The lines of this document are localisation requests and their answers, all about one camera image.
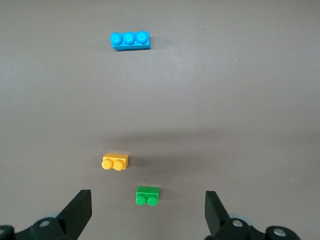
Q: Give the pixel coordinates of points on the blue three-stud block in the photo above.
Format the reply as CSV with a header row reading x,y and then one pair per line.
x,y
131,43

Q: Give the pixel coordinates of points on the yellow two-stud block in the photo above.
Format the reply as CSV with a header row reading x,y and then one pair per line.
x,y
116,160

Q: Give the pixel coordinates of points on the green two-stud block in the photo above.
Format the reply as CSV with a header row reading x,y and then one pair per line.
x,y
147,192

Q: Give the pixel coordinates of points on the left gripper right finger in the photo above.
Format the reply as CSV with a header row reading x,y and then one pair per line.
x,y
215,215

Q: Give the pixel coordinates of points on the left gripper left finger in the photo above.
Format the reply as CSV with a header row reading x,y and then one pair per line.
x,y
75,215

